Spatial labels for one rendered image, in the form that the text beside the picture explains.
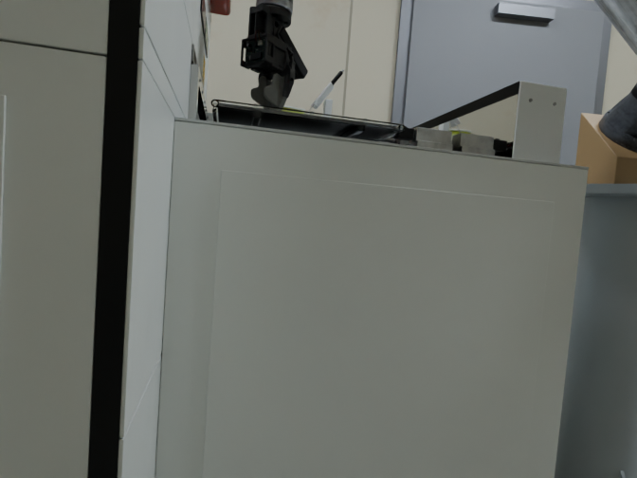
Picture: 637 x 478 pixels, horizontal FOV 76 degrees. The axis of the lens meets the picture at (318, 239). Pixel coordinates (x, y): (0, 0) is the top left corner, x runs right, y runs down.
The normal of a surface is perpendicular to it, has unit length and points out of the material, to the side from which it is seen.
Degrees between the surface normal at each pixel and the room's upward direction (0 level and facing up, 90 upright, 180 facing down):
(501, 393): 90
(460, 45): 90
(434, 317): 90
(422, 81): 90
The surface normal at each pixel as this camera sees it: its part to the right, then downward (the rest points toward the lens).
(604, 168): -0.99, -0.07
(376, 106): 0.07, 0.06
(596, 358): -0.79, -0.03
